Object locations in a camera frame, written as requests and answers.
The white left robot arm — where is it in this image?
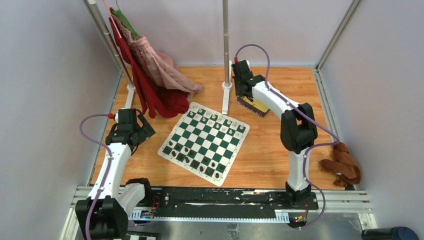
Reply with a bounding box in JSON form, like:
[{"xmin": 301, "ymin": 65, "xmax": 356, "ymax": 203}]
[{"xmin": 75, "ymin": 108, "xmax": 155, "ymax": 240}]

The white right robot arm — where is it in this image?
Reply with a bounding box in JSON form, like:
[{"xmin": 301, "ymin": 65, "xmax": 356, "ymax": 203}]
[{"xmin": 232, "ymin": 60, "xmax": 318, "ymax": 209}]

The green white chess mat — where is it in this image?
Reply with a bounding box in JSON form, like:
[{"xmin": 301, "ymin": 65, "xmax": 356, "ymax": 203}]
[{"xmin": 157, "ymin": 102, "xmax": 250, "ymax": 187}]

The centre metal rack pole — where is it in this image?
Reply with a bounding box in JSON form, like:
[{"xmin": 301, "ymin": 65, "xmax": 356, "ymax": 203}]
[{"xmin": 221, "ymin": 0, "xmax": 233, "ymax": 115}]

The metal rack pole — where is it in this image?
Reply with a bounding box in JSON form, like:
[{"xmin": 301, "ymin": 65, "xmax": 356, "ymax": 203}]
[
  {"xmin": 221, "ymin": 0, "xmax": 233, "ymax": 115},
  {"xmin": 82, "ymin": 0, "xmax": 136, "ymax": 109}
]

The yellow tin box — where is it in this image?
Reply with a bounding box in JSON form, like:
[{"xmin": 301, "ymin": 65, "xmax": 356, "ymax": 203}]
[{"xmin": 237, "ymin": 96, "xmax": 270, "ymax": 118}]

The red cloth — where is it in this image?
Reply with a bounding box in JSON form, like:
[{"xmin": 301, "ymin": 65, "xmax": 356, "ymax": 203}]
[{"xmin": 112, "ymin": 27, "xmax": 189, "ymax": 119}]

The pink cloth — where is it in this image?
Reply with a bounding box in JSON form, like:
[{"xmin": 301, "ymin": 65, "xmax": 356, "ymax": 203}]
[{"xmin": 108, "ymin": 8, "xmax": 204, "ymax": 99}]

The green cloth on hanger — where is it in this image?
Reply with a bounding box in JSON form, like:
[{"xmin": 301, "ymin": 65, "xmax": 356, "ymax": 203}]
[{"xmin": 110, "ymin": 9, "xmax": 141, "ymax": 39}]

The left metal rack pole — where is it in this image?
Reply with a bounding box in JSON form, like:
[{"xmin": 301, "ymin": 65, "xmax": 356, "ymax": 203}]
[{"xmin": 82, "ymin": 0, "xmax": 136, "ymax": 109}]

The brown cloth at right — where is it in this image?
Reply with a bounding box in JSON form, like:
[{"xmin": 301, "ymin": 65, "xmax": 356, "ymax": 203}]
[{"xmin": 319, "ymin": 142, "xmax": 363, "ymax": 187}]

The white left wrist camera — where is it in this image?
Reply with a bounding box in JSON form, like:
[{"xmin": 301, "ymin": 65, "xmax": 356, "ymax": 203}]
[{"xmin": 113, "ymin": 113, "xmax": 119, "ymax": 123}]

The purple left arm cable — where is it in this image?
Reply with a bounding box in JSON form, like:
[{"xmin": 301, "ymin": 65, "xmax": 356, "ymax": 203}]
[{"xmin": 78, "ymin": 112, "xmax": 116, "ymax": 240}]

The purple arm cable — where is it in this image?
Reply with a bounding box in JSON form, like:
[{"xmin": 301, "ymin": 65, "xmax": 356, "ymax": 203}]
[
  {"xmin": 78, "ymin": 112, "xmax": 116, "ymax": 240},
  {"xmin": 233, "ymin": 43, "xmax": 341, "ymax": 230}
]

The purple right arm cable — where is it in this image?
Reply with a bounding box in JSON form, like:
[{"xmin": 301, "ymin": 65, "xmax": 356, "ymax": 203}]
[{"xmin": 233, "ymin": 43, "xmax": 341, "ymax": 230}]

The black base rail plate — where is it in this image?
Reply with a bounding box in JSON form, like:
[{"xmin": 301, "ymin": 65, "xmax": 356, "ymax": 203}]
[{"xmin": 131, "ymin": 186, "xmax": 319, "ymax": 222}]

